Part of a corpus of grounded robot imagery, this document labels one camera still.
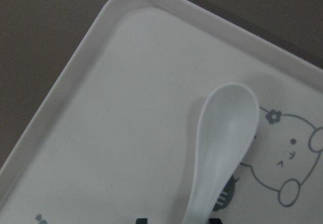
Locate white plastic spoon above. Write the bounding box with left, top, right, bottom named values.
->
left=182, top=82, right=259, bottom=223

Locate white cartoon tray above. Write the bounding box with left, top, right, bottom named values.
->
left=1, top=0, right=322, bottom=223

